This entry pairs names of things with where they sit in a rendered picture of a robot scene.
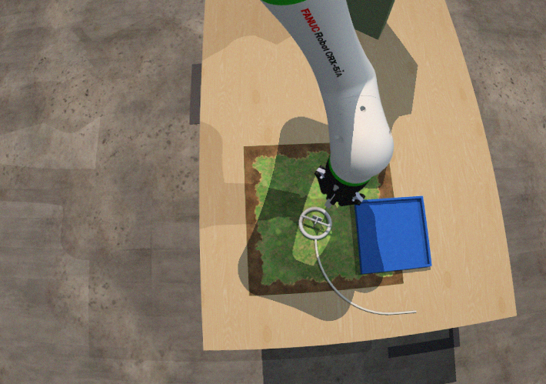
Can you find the blue tray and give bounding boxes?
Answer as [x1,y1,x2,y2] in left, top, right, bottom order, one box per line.
[355,195,432,274]

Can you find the white ring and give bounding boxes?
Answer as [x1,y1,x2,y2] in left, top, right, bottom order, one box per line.
[298,207,331,239]

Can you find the green grass patch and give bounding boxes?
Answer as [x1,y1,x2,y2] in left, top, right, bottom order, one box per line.
[244,143,404,296]

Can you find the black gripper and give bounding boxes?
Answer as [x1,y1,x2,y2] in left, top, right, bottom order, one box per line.
[315,165,365,208]

